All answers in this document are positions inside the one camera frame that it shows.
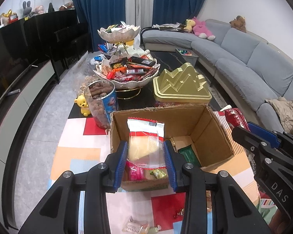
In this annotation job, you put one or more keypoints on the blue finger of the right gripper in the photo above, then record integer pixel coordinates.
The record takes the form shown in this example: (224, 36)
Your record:
(264, 134)
(247, 139)

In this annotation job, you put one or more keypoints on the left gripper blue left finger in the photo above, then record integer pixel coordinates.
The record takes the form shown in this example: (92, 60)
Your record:
(58, 210)

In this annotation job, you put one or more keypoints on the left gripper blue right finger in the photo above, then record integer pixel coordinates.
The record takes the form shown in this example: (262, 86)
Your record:
(232, 210)

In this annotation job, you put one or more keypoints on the red snack bag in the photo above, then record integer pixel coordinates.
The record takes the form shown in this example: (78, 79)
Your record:
(235, 118)

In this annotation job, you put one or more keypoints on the white orange Denmas snack bag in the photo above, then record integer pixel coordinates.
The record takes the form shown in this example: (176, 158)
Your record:
(135, 226)

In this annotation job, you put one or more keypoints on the clear yellow cracker packet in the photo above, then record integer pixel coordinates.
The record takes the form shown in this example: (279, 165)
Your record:
(146, 139)

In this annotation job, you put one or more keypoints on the gold fortune biscuit packet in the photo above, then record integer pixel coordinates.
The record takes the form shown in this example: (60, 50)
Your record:
(208, 201)

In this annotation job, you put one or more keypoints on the red gold candy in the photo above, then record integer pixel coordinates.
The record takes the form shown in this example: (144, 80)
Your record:
(179, 213)

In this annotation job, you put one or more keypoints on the pale green candy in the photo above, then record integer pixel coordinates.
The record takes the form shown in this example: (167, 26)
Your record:
(154, 230)

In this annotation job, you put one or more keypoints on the right human hand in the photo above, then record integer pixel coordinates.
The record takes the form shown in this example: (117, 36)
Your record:
(280, 223)

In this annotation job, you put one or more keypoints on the beige jacket on sofa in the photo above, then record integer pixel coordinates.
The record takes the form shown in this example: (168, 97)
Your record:
(284, 110)

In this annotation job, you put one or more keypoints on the brown cardboard box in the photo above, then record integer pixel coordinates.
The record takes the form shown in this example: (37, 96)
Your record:
(194, 125)

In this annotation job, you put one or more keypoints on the green packet in box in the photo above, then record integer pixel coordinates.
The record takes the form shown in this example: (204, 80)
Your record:
(190, 155)

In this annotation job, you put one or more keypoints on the grey curved sofa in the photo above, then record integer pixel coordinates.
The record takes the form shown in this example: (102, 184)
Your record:
(251, 70)

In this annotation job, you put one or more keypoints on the green yellow snack packet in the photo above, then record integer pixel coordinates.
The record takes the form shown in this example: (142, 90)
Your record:
(158, 173)

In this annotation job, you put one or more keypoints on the gold foil candy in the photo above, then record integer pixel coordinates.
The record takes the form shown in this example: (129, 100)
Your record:
(173, 144)

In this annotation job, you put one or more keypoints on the pink snack packet in box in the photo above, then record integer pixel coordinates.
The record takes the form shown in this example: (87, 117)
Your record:
(134, 173)

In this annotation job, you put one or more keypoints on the gold mountain shaped box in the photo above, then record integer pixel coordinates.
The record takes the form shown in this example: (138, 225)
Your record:
(182, 85)

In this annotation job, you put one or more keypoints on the grey storage bin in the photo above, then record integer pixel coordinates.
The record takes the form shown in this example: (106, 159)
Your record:
(185, 55)

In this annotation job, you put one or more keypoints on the yellow bear figurine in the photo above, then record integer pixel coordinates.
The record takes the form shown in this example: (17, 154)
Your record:
(82, 103)

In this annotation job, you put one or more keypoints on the brown teddy bear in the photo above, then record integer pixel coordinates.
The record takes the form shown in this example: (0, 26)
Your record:
(239, 23)

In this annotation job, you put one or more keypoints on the clear jar of nuts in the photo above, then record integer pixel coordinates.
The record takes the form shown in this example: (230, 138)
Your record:
(102, 101)

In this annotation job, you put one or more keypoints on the pink plush toy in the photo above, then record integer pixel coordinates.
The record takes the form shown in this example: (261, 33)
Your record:
(200, 30)

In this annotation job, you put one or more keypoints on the yellow plush toy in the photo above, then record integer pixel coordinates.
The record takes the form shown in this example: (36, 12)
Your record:
(189, 24)

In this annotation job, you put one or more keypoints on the white tiered snack stand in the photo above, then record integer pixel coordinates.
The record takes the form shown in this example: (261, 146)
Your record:
(122, 61)

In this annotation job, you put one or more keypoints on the black television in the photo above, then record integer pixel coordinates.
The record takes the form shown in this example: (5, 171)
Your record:
(56, 36)

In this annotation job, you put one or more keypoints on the white sheer curtain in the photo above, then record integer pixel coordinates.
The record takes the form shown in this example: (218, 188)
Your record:
(139, 12)

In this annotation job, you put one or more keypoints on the grey bunny plush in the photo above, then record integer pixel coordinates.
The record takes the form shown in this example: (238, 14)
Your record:
(27, 9)

